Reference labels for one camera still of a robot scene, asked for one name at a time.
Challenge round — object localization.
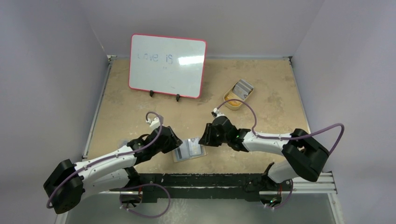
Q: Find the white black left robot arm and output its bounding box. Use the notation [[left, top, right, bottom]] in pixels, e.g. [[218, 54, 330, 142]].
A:
[[43, 126, 183, 214]]

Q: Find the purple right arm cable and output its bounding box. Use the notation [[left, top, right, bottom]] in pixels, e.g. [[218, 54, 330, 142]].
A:
[[213, 98, 345, 155]]

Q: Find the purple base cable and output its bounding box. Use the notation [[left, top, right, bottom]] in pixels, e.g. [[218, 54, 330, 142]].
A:
[[263, 180, 295, 211], [119, 181, 173, 219]]

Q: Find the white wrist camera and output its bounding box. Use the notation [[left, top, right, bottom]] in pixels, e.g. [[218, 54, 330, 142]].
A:
[[211, 107, 225, 119], [146, 117, 163, 130]]

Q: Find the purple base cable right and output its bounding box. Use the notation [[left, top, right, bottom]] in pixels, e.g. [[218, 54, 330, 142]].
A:
[[263, 180, 295, 211]]

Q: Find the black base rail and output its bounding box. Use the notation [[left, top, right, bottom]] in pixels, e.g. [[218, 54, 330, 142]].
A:
[[110, 168, 292, 205]]

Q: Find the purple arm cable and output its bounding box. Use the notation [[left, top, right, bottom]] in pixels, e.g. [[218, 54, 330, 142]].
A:
[[46, 112, 164, 209], [213, 98, 345, 155]]

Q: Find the white magnetic stripe card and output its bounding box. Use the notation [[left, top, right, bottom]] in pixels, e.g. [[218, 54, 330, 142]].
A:
[[174, 140, 190, 161]]

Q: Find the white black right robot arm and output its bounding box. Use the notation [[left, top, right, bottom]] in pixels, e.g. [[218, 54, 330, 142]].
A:
[[199, 116, 330, 190]]

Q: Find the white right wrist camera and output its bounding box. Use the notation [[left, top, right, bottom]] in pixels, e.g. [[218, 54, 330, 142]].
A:
[[211, 107, 225, 119]]

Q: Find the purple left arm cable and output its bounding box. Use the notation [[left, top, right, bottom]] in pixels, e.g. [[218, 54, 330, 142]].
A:
[[46, 112, 164, 209]]

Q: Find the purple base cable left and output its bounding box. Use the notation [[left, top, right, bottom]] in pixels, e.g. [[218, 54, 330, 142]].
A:
[[119, 181, 173, 219]]

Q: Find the aluminium extrusion frame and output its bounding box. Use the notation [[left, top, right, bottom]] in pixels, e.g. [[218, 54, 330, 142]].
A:
[[293, 172, 337, 194]]

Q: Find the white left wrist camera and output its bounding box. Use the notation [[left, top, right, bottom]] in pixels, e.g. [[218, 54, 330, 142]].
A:
[[146, 117, 163, 130]]

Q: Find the pink framed whiteboard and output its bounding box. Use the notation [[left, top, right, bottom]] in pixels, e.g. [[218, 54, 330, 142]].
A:
[[128, 34, 207, 98]]

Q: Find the light patterned credit card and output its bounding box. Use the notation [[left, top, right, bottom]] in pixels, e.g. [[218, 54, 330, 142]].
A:
[[188, 137, 203, 157]]

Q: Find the beige oval card tray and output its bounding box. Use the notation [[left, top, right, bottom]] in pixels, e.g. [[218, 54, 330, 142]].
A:
[[224, 82, 254, 110]]

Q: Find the beige card holder wallet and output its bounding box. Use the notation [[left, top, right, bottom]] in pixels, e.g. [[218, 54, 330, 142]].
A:
[[172, 137, 207, 162]]

